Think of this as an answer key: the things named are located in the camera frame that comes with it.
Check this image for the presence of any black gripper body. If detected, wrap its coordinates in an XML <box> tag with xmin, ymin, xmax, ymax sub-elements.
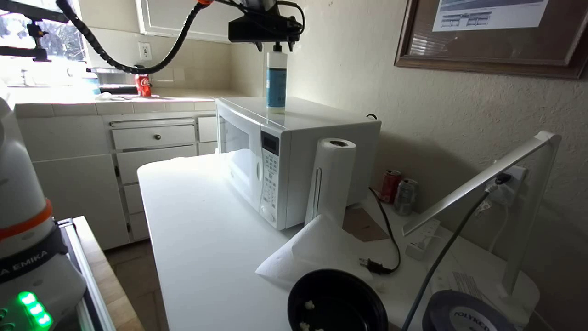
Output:
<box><xmin>248</xmin><ymin>33</ymin><xmax>301</xmax><ymax>53</ymax></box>

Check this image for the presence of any silver drink can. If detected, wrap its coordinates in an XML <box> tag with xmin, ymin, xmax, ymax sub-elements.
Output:
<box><xmin>393</xmin><ymin>177</ymin><xmax>423</xmax><ymax>217</ymax></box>

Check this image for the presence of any white wall cabinet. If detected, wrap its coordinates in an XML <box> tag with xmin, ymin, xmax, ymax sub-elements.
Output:
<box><xmin>134</xmin><ymin>0</ymin><xmax>246</xmax><ymax>44</ymax></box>

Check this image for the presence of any brown framed wall picture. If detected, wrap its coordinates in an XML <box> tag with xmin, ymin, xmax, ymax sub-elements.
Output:
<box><xmin>393</xmin><ymin>0</ymin><xmax>588</xmax><ymax>81</ymax></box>

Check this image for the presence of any white cabinet drawer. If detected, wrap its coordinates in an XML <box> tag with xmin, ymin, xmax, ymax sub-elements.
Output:
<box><xmin>109</xmin><ymin>121</ymin><xmax>199</xmax><ymax>153</ymax></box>
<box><xmin>114</xmin><ymin>144</ymin><xmax>199</xmax><ymax>186</ymax></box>

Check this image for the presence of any small red container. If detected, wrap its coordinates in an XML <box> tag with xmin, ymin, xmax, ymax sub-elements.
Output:
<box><xmin>134</xmin><ymin>72</ymin><xmax>154</xmax><ymax>99</ymax></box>

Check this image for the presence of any kitchen window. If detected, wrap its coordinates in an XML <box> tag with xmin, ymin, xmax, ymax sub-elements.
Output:
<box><xmin>0</xmin><ymin>0</ymin><xmax>88</xmax><ymax>66</ymax></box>

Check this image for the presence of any brown cardboard piece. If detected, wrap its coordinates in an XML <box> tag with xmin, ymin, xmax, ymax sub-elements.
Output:
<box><xmin>342</xmin><ymin>204</ymin><xmax>391</xmax><ymax>245</ymax></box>

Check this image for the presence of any white wall outlet with plug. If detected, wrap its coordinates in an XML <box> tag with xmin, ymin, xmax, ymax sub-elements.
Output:
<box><xmin>485</xmin><ymin>164</ymin><xmax>529</xmax><ymax>208</ymax></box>

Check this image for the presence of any white kitchen cabinet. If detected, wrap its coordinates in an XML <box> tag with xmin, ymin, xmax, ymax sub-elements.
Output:
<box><xmin>7</xmin><ymin>85</ymin><xmax>246</xmax><ymax>252</ymax></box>

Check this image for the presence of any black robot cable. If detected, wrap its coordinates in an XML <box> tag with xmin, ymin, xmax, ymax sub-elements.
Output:
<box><xmin>55</xmin><ymin>0</ymin><xmax>307</xmax><ymax>76</ymax></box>

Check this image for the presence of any red drink can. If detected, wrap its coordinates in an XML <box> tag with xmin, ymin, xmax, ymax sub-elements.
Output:
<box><xmin>379</xmin><ymin>169</ymin><xmax>406</xmax><ymax>206</ymax></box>

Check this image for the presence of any robot mounting cart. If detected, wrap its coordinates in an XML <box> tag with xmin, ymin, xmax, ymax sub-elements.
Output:
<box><xmin>57</xmin><ymin>213</ymin><xmax>145</xmax><ymax>331</ymax></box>

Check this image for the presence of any dark cable across table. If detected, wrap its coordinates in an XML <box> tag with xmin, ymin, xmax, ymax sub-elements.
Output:
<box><xmin>401</xmin><ymin>175</ymin><xmax>511</xmax><ymax>331</ymax></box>

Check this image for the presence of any blue bottle with white cap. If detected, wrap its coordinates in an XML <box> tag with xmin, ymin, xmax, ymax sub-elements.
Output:
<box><xmin>265</xmin><ymin>50</ymin><xmax>289</xmax><ymax>110</ymax></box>

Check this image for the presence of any dark tape roll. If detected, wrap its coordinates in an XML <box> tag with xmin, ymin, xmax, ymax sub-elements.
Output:
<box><xmin>421</xmin><ymin>289</ymin><xmax>522</xmax><ymax>331</ymax></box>

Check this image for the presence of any black power cord with plug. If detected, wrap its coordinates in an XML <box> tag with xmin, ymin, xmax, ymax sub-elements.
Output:
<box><xmin>358</xmin><ymin>184</ymin><xmax>404</xmax><ymax>276</ymax></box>

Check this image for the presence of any white folding desk lamp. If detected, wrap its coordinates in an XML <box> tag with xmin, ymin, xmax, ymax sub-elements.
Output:
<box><xmin>403</xmin><ymin>129</ymin><xmax>564</xmax><ymax>320</ymax></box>

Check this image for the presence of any black round bowl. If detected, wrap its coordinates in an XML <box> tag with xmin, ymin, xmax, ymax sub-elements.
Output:
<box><xmin>287</xmin><ymin>267</ymin><xmax>390</xmax><ymax>331</ymax></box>

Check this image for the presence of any white box under bowl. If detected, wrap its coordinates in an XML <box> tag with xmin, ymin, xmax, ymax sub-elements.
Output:
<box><xmin>256</xmin><ymin>136</ymin><xmax>373</xmax><ymax>291</ymax></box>

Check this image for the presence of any white microwave oven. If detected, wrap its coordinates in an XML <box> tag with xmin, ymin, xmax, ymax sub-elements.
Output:
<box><xmin>213</xmin><ymin>96</ymin><xmax>382</xmax><ymax>232</ymax></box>

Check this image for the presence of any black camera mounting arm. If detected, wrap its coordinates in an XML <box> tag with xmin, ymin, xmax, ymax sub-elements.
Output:
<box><xmin>0</xmin><ymin>0</ymin><xmax>52</xmax><ymax>63</ymax></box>

